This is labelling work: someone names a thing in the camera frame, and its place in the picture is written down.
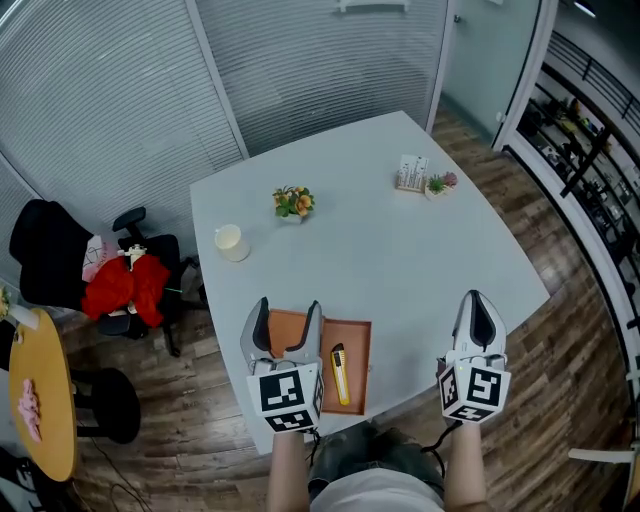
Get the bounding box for cream mug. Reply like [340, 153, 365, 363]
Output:
[214, 223, 251, 263]

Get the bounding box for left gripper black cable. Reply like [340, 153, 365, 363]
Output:
[304, 429, 322, 469]

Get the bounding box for white square table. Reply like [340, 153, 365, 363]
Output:
[188, 110, 551, 455]

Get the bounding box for pink cloth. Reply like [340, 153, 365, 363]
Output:
[17, 378, 44, 444]

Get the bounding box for black metal railing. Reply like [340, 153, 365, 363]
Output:
[504, 29, 640, 361]

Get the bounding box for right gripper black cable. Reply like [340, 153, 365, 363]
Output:
[419, 419, 464, 476]

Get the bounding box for white vase with flowers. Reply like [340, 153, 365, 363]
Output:
[0, 285, 40, 331]

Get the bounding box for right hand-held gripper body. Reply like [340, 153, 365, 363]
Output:
[437, 348, 512, 425]

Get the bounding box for person's white shirt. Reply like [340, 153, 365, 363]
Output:
[309, 467, 446, 512]

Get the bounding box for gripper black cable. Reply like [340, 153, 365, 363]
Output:
[304, 429, 322, 469]
[419, 419, 464, 476]

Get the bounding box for person's left forearm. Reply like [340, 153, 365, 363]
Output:
[265, 430, 313, 512]

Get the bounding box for black round stool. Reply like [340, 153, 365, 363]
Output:
[69, 367, 142, 445]

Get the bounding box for black office chair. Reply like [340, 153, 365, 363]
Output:
[8, 199, 206, 357]

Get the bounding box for person's dark shorts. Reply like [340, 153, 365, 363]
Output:
[307, 422, 446, 501]

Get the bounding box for wall paper holder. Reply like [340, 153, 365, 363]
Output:
[334, 0, 411, 14]

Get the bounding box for frosted glass door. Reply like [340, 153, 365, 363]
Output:
[439, 0, 542, 147]

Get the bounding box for orange shallow tray box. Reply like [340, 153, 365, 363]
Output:
[267, 308, 373, 416]

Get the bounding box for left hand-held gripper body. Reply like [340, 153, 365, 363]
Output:
[245, 354, 326, 434]

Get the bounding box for red cloth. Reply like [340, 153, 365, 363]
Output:
[81, 254, 171, 329]

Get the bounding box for small potted succulent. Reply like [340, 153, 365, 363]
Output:
[424, 171, 459, 201]

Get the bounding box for yellow utility knife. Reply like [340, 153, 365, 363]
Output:
[330, 342, 351, 406]

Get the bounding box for cream plush toy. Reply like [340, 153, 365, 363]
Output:
[118, 243, 149, 271]

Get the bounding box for person's right forearm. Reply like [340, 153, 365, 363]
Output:
[443, 422, 489, 512]

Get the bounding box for potted orange flower plant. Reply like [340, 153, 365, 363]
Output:
[272, 185, 316, 225]

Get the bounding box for round wooden table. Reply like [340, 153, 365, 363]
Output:
[8, 308, 79, 483]

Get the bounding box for pink bag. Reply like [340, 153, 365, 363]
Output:
[82, 235, 124, 281]

